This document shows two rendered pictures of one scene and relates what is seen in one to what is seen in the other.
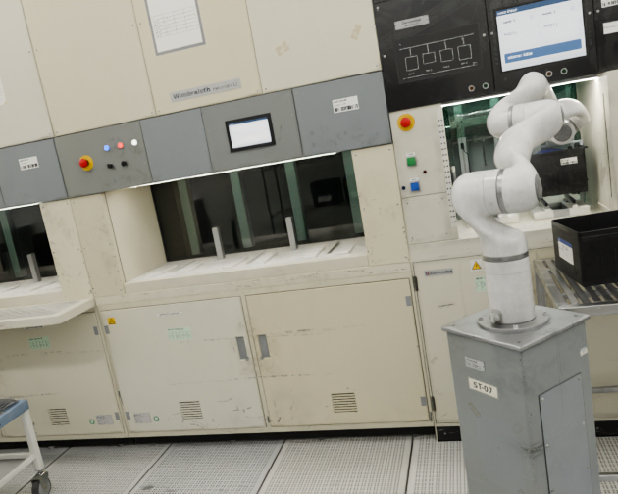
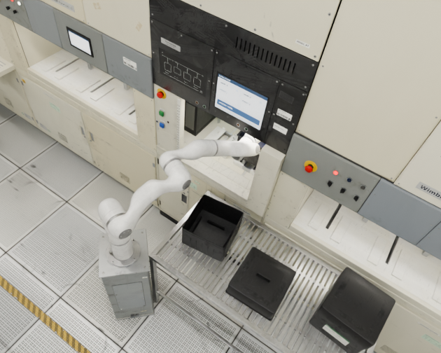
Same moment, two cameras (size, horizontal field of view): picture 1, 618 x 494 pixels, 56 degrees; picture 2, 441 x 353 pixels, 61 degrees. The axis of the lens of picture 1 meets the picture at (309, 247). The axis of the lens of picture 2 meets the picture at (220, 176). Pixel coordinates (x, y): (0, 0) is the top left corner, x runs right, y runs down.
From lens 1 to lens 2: 201 cm
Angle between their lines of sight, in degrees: 42
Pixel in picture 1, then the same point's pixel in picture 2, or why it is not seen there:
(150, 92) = not seen: outside the picture
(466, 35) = (199, 74)
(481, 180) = (104, 215)
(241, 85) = (75, 11)
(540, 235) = (215, 183)
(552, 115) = (174, 188)
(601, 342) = not seen: hidden behind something
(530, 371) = (106, 281)
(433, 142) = (173, 112)
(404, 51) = (164, 57)
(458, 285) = not seen: hidden behind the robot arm
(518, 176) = (113, 229)
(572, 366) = (136, 280)
